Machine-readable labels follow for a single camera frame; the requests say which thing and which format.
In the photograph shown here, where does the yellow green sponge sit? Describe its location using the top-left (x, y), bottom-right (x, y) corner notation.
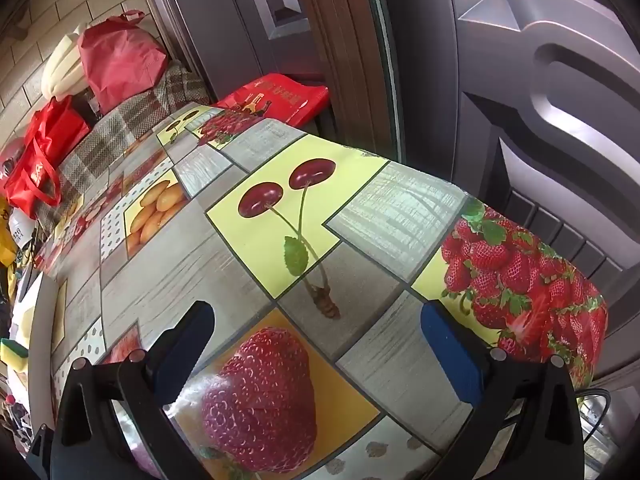
top-left (0, 338), bottom-right (28, 373)

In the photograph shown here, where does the glossy red tote bag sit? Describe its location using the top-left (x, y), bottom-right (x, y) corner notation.
top-left (3, 96), bottom-right (90, 220)

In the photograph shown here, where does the fruit pattern tablecloth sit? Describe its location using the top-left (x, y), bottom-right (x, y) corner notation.
top-left (43, 104), bottom-right (608, 479)

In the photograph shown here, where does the plaid blanket covered bench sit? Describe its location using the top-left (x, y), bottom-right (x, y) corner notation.
top-left (35, 61), bottom-right (209, 234)

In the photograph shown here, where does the cream foam roll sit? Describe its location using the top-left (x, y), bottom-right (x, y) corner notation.
top-left (41, 23), bottom-right (89, 101)

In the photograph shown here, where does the flat red gift bag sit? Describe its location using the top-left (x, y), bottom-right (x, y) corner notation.
top-left (216, 73), bottom-right (330, 127)

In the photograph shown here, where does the dark red fabric bag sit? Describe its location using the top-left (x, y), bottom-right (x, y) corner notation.
top-left (77, 10), bottom-right (168, 114)

